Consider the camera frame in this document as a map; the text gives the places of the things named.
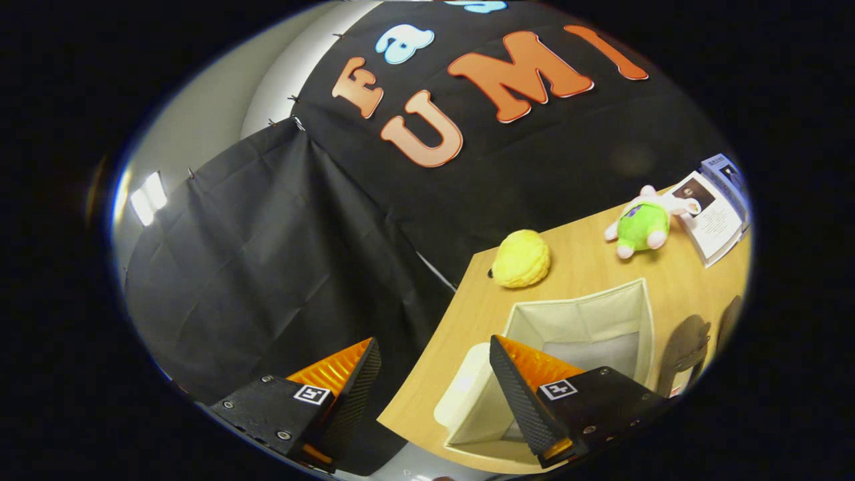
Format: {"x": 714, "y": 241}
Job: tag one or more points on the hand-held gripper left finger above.
{"x": 347, "y": 401}

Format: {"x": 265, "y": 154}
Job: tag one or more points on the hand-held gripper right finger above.
{"x": 518, "y": 401}

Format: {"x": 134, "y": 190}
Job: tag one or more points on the beige fabric storage box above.
{"x": 581, "y": 321}

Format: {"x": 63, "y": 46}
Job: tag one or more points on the brown moccasin shoe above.
{"x": 682, "y": 347}
{"x": 729, "y": 321}

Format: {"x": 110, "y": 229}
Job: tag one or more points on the yellow round plush toy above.
{"x": 522, "y": 259}

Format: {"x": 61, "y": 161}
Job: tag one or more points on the green and white plush toy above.
{"x": 641, "y": 226}

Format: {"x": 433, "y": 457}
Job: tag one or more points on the white book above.
{"x": 716, "y": 228}

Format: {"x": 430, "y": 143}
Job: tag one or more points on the ceiling light panel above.
{"x": 148, "y": 199}

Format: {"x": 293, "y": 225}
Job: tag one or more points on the blue book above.
{"x": 725, "y": 170}

